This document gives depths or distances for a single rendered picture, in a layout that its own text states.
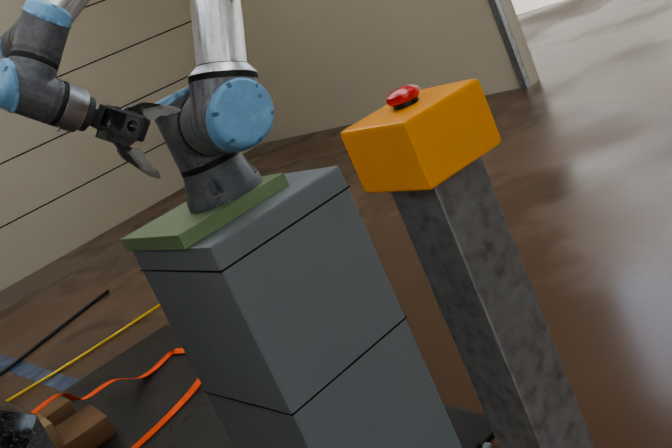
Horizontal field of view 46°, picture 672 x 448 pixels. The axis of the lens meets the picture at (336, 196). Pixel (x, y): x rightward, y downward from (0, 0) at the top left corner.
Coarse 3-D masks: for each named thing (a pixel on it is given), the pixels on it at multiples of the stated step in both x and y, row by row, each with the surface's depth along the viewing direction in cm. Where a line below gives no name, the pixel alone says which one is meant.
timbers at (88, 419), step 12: (48, 408) 345; (60, 408) 341; (72, 408) 344; (84, 408) 324; (60, 420) 341; (72, 420) 317; (84, 420) 312; (96, 420) 307; (108, 420) 307; (60, 432) 311; (72, 432) 306; (84, 432) 302; (96, 432) 304; (108, 432) 307; (72, 444) 299; (84, 444) 302; (96, 444) 304
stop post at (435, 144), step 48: (432, 96) 86; (480, 96) 86; (384, 144) 84; (432, 144) 82; (480, 144) 86; (432, 192) 85; (480, 192) 88; (432, 240) 89; (480, 240) 88; (432, 288) 94; (480, 288) 88; (528, 288) 92; (480, 336) 91; (528, 336) 92; (480, 384) 96; (528, 384) 92; (528, 432) 93; (576, 432) 96
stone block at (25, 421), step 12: (0, 408) 190; (12, 408) 195; (0, 420) 185; (12, 420) 187; (24, 420) 189; (36, 420) 191; (0, 432) 183; (12, 432) 185; (24, 432) 186; (36, 432) 189; (0, 444) 181; (12, 444) 182; (24, 444) 184; (36, 444) 188; (48, 444) 192
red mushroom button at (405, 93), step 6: (396, 90) 87; (402, 90) 86; (408, 90) 86; (414, 90) 86; (390, 96) 87; (396, 96) 86; (402, 96) 86; (408, 96) 86; (414, 96) 86; (390, 102) 87; (396, 102) 86; (402, 102) 86
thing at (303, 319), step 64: (320, 192) 184; (192, 256) 172; (256, 256) 172; (320, 256) 182; (192, 320) 189; (256, 320) 171; (320, 320) 181; (384, 320) 193; (256, 384) 180; (320, 384) 180; (384, 384) 192
